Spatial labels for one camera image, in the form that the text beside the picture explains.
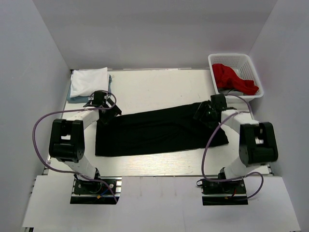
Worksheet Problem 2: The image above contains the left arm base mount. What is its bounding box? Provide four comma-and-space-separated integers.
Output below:
70, 174, 122, 205

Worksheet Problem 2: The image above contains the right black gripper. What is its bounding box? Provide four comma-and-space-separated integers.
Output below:
192, 101, 219, 131

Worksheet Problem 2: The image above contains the folded light blue t shirt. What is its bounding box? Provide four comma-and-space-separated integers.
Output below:
66, 75, 112, 103

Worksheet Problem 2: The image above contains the grey t shirt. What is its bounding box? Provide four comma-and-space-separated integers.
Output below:
218, 88, 246, 96

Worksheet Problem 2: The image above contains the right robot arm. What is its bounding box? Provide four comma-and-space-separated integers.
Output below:
194, 94, 279, 193

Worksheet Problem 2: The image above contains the folded white t shirt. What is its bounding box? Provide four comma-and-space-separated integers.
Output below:
70, 67, 109, 98

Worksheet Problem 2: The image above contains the red t shirt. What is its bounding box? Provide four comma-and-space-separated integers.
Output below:
212, 64, 259, 95

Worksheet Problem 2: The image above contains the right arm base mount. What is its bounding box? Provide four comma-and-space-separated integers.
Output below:
197, 179, 248, 206

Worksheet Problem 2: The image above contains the black t shirt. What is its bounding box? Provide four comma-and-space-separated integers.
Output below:
95, 101, 229, 157

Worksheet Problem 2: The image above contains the white plastic basket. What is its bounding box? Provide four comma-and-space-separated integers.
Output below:
208, 53, 264, 102

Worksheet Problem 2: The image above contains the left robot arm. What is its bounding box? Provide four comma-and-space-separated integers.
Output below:
49, 90, 122, 193

